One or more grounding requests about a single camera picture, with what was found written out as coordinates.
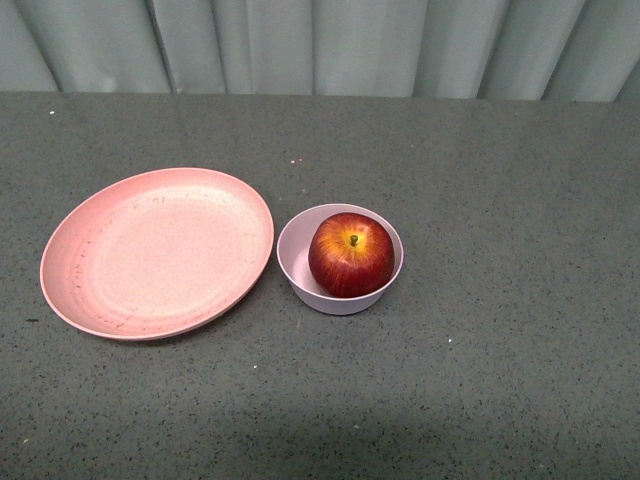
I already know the grey-white curtain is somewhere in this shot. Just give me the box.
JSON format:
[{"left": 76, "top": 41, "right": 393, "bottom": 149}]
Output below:
[{"left": 1, "top": 1, "right": 639, "bottom": 102}]

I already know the red yellow apple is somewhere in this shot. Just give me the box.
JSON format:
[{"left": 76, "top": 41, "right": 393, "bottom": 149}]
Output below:
[{"left": 308, "top": 212, "right": 395, "bottom": 298}]

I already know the pink plate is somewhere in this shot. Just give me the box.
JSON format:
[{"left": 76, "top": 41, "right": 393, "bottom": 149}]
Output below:
[{"left": 40, "top": 168, "right": 274, "bottom": 341}]

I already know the pale pink bowl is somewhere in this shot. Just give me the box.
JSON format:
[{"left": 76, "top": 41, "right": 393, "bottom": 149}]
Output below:
[{"left": 276, "top": 203, "right": 404, "bottom": 316}]

